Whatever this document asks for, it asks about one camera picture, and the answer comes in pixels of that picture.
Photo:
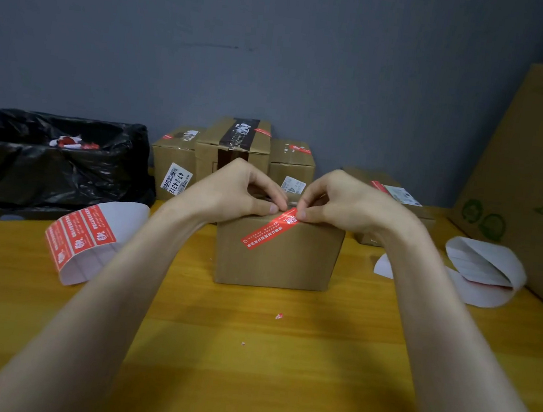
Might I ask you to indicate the person's left hand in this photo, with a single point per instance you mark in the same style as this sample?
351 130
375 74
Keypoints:
224 192

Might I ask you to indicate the large green printed carton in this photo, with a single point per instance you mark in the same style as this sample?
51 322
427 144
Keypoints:
537 172

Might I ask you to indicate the person's left forearm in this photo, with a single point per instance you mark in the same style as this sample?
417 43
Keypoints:
85 319

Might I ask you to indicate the long brown cardboard box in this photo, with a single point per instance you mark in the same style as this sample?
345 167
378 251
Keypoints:
426 215

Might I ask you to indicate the new red sticker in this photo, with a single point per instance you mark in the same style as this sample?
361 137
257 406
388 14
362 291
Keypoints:
380 186

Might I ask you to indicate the red sticker label strip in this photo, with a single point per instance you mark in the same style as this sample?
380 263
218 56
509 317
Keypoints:
121 224

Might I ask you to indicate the person's right forearm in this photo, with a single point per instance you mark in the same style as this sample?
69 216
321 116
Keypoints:
468 371

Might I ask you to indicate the white printed price label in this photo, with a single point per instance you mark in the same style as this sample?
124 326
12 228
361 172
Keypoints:
176 179
294 185

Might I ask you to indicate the white barcode label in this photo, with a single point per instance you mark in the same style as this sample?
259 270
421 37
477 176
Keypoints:
402 196

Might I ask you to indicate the person's right hand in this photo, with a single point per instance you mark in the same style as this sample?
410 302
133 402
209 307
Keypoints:
360 207

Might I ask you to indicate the small brown cardboard box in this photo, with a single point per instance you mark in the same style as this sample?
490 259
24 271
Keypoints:
174 152
291 166
294 265

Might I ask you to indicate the black plastic trash bag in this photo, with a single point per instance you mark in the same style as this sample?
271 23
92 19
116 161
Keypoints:
47 185

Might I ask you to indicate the box with black tape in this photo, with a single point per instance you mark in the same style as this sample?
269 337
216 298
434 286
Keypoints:
207 148

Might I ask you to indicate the white backing paper strip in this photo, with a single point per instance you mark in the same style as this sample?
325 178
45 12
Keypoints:
486 264

